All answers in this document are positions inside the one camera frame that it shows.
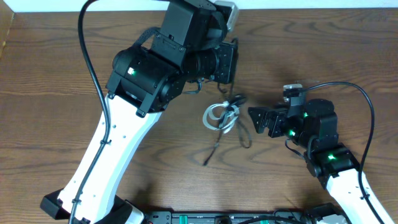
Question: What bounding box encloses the black usb cable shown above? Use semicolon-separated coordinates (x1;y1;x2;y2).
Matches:
201;37;252;167

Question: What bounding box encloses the white usb cable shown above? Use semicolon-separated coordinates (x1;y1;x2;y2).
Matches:
201;100;241;134

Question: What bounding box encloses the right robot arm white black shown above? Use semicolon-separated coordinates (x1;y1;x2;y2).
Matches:
248;88;393;223

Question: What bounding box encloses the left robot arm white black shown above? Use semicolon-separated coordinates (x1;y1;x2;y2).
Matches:
40;1;239;223

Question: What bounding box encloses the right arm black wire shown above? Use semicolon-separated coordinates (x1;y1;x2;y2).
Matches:
298;81;386;224

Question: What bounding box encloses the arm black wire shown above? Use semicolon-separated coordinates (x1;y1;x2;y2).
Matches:
298;81;386;224
68;0;113;224

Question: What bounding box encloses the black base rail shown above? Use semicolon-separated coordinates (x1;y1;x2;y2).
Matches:
143;203;351;224

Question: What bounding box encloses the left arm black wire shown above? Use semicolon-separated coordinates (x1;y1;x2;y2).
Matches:
68;0;113;224

